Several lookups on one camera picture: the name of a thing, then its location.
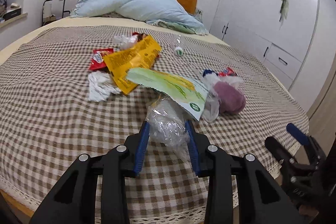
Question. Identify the hanging pale green cloth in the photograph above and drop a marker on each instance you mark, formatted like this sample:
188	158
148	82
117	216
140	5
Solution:
284	5

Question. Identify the green white snack bag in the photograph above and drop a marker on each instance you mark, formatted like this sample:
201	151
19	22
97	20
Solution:
170	87

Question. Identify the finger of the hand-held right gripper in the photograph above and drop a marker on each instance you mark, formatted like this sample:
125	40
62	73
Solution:
273	145
298	133

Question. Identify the white tissue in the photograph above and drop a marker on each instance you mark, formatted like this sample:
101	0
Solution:
98	86

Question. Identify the orange snack packet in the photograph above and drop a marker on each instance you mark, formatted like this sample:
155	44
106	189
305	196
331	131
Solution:
140	36

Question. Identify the brown checked blanket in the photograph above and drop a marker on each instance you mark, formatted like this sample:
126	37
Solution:
52	121

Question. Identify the purple cloth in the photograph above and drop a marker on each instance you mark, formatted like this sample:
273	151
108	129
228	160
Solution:
231	98

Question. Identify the red snack packet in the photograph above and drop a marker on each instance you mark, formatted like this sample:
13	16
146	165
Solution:
101	58

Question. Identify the light blue duvet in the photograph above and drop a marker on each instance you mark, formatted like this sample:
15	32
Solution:
147	7

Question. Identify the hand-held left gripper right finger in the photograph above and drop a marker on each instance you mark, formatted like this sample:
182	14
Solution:
193	150

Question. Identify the clear plastic wrapper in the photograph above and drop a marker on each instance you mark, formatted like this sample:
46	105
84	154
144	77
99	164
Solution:
125	40

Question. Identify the wall outlet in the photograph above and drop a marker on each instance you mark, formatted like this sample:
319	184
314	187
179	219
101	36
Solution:
199	12

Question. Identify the small red wrapper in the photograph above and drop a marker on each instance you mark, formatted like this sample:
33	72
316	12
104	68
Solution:
227	71

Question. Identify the white plastic bag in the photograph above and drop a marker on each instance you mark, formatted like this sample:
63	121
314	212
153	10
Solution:
211	107

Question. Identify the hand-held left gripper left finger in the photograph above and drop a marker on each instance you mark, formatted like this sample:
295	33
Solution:
141	145

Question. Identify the small white box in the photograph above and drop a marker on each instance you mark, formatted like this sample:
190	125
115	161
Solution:
14	5

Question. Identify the clear plastic bottle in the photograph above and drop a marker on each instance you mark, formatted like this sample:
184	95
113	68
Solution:
178	48

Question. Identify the yellow snack bag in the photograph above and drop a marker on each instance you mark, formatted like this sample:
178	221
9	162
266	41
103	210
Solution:
131	61

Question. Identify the black box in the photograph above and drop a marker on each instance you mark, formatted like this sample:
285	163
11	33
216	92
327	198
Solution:
13	13

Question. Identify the clear plastic bag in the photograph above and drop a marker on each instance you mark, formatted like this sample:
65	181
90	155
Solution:
165	124

